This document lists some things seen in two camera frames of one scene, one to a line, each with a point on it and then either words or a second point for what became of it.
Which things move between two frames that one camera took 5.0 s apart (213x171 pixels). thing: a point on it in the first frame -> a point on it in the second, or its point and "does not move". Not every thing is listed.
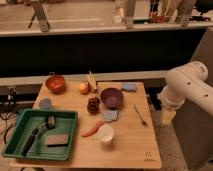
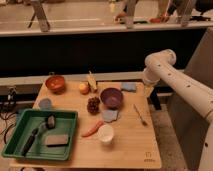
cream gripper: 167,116 -> 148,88
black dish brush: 49,123 does not move
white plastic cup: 106,132 does not move
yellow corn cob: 91,80 does not move
